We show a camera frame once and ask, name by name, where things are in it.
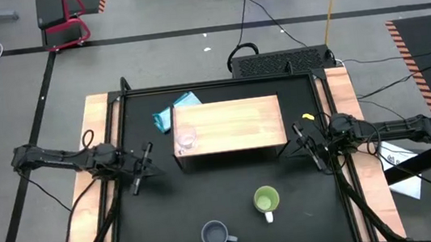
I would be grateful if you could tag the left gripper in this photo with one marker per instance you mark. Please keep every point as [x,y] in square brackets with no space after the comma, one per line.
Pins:
[131,163]

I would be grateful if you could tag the white paper sheet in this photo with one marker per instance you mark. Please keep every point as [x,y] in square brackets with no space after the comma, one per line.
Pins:
[408,186]

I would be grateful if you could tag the large black hazard-striped mat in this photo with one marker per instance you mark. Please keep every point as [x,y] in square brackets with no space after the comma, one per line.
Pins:
[424,56]

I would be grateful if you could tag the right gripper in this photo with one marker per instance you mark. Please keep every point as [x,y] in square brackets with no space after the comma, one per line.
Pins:
[317,144]

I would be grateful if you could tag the clear plastic cup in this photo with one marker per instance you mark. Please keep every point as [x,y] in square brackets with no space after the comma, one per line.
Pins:
[186,139]

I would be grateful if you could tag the yellow tag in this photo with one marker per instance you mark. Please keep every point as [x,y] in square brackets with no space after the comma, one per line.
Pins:
[308,117]

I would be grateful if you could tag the red and black cart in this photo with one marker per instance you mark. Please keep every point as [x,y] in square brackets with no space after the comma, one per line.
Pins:
[51,11]

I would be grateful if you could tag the wooden shelf with black legs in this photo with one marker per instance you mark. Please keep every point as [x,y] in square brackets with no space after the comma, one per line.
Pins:
[236,124]

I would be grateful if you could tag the black aluminium table frame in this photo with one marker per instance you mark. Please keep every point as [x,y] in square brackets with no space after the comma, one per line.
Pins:
[215,83]

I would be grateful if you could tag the green and white mug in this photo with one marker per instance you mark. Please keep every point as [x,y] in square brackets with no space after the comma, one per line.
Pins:
[266,199]

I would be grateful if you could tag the light blue cloth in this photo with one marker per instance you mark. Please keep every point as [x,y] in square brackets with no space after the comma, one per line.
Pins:
[163,119]

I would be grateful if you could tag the grey ceramic mug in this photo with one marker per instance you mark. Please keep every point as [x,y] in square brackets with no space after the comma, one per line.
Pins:
[215,235]

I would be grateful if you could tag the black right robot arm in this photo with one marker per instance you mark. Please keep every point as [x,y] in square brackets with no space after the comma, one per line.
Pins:
[395,127]

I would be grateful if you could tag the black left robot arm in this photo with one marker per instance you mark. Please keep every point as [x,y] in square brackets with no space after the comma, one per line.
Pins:
[53,160]

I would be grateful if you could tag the black beam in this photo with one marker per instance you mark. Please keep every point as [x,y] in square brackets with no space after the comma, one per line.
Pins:
[427,160]

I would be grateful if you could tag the black computer case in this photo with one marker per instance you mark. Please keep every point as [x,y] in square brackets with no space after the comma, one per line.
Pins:
[278,63]

